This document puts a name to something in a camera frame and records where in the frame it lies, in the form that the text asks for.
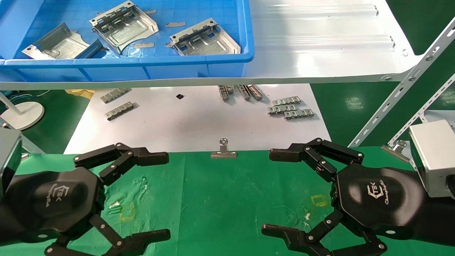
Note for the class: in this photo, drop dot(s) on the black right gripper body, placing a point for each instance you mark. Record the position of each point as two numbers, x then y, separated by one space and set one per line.
380 199

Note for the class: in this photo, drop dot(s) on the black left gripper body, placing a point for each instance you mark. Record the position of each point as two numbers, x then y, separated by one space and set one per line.
53 202

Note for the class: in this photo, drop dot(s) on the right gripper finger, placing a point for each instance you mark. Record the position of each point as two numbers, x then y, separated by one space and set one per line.
288 236
288 154

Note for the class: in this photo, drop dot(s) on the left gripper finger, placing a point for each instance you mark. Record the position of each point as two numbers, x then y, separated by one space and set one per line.
142 240
149 158

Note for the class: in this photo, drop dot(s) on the stamped sheet metal bracket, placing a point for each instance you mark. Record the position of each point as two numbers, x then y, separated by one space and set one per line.
124 28
209 41

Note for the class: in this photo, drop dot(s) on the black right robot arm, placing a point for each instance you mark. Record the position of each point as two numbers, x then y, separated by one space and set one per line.
442 217

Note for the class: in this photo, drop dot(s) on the silver binder clip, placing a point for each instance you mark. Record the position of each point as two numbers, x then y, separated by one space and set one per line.
25 156
396 149
223 153

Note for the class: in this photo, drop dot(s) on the white board sheet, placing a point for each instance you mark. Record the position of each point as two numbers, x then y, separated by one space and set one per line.
195 124

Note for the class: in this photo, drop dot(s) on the white perforated angle strut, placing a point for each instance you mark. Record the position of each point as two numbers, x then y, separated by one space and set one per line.
423 115
34 147
401 89

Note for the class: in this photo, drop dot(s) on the green cloth mat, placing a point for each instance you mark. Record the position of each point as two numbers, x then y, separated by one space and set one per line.
227 199

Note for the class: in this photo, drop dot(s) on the white round stand base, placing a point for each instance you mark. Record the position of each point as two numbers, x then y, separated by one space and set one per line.
25 114

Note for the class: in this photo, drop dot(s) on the yellow crumpled bag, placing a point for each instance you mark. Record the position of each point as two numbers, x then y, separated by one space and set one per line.
80 93

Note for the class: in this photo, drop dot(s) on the blue plastic bin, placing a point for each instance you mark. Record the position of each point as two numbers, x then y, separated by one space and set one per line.
199 65

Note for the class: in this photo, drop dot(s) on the white metal shelf sheet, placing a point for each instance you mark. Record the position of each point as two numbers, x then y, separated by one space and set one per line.
320 53

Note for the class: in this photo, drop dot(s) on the bent sheet metal part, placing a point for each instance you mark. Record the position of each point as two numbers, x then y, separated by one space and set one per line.
60 46

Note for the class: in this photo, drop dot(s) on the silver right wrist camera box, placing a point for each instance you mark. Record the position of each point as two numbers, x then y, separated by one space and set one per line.
432 156

